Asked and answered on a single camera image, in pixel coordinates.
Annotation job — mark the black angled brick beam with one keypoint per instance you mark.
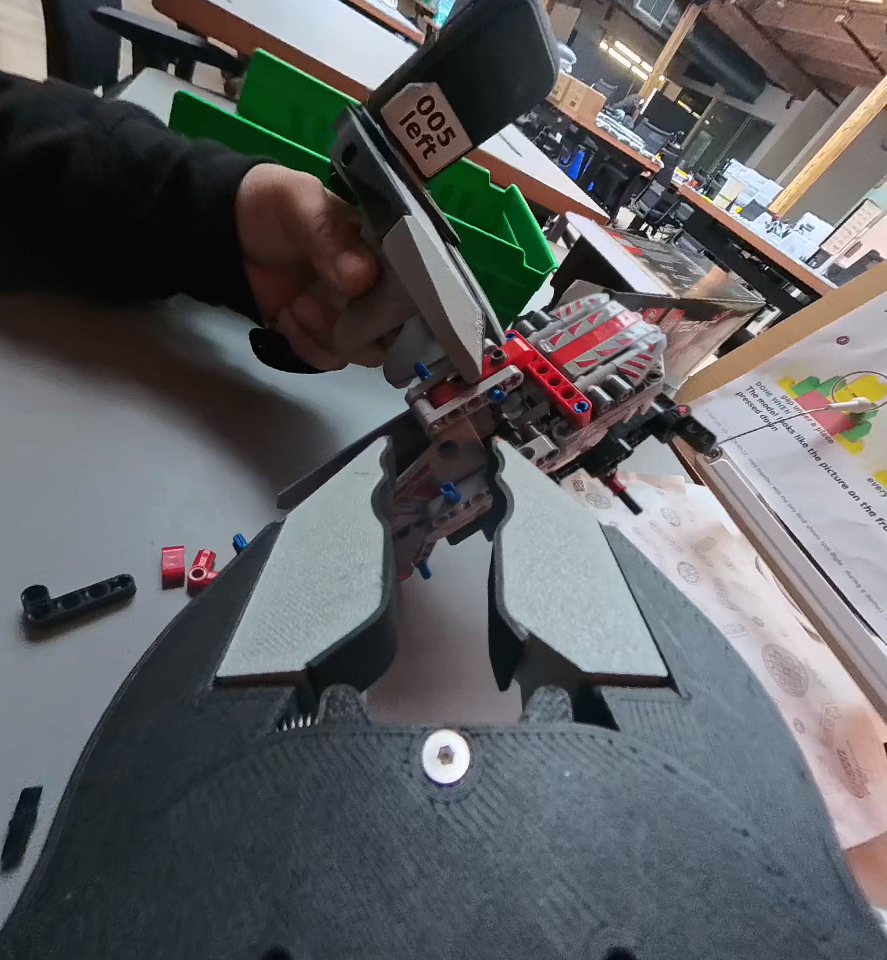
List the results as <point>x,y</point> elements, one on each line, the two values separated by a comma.
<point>38,611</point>

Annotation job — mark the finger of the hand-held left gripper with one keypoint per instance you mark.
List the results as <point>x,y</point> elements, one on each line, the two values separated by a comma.
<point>436,292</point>

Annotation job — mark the blue brick pin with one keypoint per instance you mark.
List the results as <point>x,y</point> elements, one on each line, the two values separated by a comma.
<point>239,542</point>

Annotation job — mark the black cardboard set box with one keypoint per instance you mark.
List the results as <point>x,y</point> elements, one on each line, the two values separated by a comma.
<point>638,262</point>

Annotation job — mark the green plastic bin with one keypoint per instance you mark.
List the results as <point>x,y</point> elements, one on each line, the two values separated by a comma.
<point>278,105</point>

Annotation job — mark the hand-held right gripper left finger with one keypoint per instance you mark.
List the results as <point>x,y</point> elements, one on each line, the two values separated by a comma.
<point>308,600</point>

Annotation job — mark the black brick pin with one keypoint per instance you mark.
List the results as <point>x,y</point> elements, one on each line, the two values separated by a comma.
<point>22,829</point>

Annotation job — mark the printed white paper bag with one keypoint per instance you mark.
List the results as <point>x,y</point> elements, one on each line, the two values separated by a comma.
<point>713,585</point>

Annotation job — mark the long cluttered wooden desk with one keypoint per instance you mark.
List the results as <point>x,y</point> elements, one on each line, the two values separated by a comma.
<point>751,229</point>

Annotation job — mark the grey table with wooden edge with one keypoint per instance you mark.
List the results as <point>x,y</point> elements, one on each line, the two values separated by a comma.
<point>301,30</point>

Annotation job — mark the white clip bar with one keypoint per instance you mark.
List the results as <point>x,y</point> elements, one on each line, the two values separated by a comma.
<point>788,570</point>

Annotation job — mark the white instruction sheet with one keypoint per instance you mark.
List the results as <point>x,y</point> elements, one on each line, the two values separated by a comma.
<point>826,495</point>

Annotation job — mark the red brick connector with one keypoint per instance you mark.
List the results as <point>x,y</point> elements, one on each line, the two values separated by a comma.
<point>172,566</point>
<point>203,574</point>

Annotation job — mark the black office chair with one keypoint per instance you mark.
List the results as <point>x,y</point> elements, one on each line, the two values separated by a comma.
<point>76,37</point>

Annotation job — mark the person's left hand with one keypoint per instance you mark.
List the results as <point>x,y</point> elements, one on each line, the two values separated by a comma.
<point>293,240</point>

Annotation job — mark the brown instruction board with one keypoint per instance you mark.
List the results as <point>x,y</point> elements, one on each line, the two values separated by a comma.
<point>788,330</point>

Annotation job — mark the grey red brick vehicle model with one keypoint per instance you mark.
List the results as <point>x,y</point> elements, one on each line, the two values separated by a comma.
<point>601,337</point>

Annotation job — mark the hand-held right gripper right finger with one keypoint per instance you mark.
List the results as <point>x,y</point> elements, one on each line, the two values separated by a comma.
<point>571,600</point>

